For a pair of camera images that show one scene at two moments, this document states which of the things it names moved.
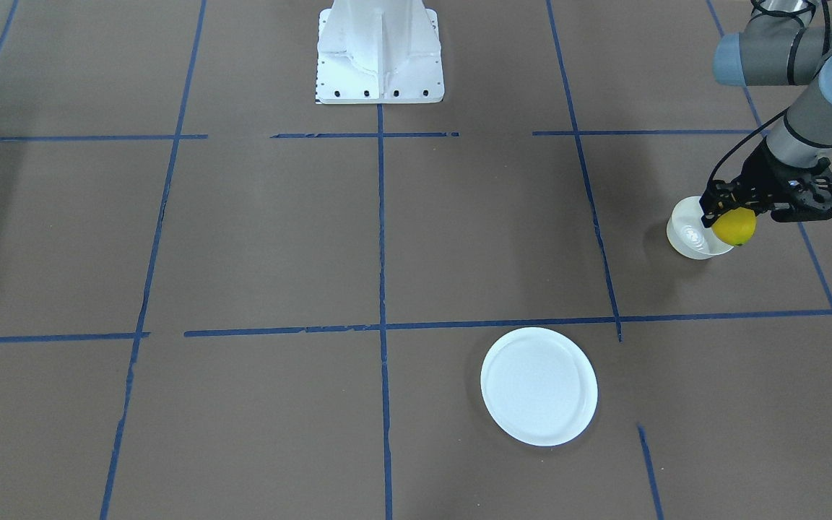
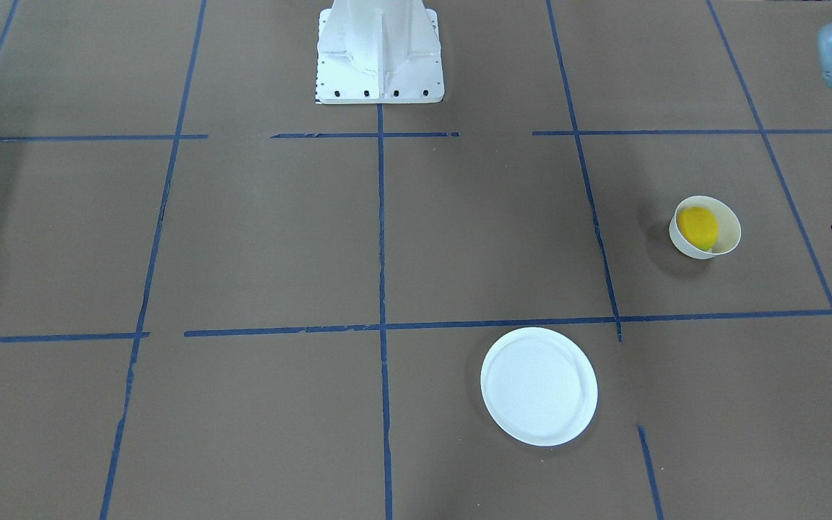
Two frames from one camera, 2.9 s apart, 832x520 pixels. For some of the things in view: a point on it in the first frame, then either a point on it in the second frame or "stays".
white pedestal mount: [379, 52] stays
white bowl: [687, 234] stays
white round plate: [539, 386] stays
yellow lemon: [736, 227] to [699, 227]
